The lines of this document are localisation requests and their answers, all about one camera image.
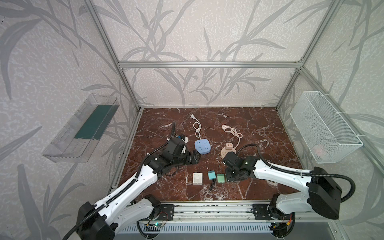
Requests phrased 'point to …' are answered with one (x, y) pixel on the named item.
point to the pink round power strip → (224, 151)
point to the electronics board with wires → (155, 225)
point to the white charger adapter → (198, 178)
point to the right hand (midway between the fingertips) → (228, 172)
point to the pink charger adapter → (229, 146)
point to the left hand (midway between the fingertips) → (197, 152)
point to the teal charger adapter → (211, 175)
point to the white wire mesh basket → (329, 135)
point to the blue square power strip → (202, 146)
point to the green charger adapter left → (221, 178)
